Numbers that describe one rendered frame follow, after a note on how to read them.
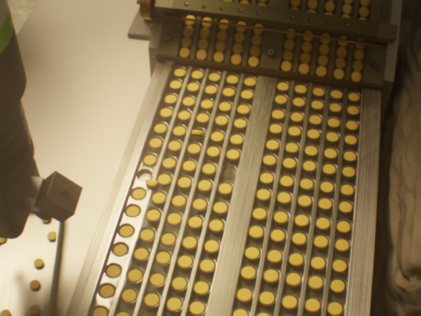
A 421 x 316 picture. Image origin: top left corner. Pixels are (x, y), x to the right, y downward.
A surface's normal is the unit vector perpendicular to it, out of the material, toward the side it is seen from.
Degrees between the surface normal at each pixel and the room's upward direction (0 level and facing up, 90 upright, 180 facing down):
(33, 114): 0
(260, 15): 38
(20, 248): 0
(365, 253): 0
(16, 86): 90
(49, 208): 90
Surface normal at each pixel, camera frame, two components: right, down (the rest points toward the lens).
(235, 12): -0.10, -0.06
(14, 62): 0.98, 0.15
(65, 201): 0.67, -0.41
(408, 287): -0.40, -0.06
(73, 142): 0.01, -0.65
